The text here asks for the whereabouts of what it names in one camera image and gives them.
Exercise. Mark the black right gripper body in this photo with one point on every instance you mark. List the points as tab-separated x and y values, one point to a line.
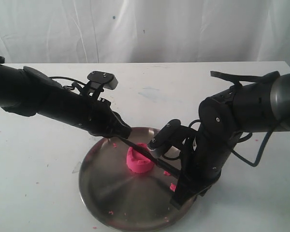
206	162

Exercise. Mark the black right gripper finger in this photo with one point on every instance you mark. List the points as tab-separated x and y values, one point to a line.
183	193
202	188

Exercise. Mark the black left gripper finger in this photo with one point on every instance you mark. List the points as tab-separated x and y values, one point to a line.
105	133
119	127

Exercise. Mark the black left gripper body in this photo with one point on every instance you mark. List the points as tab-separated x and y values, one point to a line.
91	115

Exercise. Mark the black kitchen knife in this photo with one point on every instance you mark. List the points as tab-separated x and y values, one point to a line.
158	162

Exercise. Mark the pink clay lump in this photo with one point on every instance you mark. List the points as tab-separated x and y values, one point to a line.
137	162

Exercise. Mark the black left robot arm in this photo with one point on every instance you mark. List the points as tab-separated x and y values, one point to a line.
28	92

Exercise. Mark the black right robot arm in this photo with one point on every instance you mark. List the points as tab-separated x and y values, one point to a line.
251	104

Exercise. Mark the pink crumb lower right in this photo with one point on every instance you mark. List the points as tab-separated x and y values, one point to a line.
172	187

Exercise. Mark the round steel plate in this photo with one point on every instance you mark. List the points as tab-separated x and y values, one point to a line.
124	200

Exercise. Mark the white backdrop curtain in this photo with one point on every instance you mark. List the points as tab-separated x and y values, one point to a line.
105	31

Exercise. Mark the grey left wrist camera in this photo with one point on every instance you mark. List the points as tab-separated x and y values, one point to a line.
98	80

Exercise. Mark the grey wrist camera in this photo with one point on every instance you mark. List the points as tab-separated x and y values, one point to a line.
160	144
98	80

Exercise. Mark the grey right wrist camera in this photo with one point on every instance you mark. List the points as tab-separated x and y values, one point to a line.
160	144

